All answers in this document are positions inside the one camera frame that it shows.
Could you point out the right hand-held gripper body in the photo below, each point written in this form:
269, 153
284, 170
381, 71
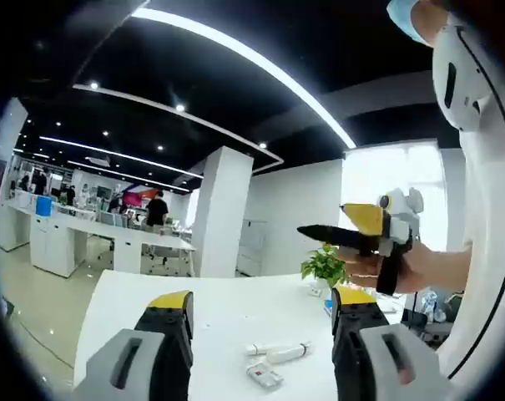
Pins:
402, 213

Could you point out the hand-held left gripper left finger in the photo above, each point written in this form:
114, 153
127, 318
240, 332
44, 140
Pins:
152, 359

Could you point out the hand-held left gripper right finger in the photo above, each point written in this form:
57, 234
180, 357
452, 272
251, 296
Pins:
354, 351

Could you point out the white skincare tube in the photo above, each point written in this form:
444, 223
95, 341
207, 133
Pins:
287, 351

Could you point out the blue storage box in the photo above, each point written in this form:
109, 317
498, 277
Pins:
44, 206

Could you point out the person's right hand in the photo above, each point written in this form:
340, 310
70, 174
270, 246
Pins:
419, 269

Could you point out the green potted plant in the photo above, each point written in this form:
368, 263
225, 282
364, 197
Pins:
325, 265

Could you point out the bright window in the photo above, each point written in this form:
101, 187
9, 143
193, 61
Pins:
360, 188

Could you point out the blue white tissue pack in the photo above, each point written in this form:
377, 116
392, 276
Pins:
328, 307

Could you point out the white table socket panel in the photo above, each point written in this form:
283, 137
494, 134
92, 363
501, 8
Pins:
316, 289

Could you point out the dark office chair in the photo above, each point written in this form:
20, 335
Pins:
415, 321

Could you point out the clear plastic bag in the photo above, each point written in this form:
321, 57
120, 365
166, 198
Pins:
433, 307

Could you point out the white square pillar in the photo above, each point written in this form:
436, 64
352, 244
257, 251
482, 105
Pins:
223, 209

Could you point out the white chest device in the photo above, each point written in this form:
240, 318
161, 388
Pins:
469, 96

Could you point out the long white office desk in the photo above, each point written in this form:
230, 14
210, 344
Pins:
89, 231

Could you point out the person's head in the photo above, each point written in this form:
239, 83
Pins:
430, 21

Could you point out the blue face mask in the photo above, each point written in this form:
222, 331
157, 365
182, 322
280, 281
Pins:
402, 16

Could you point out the ceiling light strip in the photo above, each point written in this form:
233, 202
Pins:
252, 54
122, 155

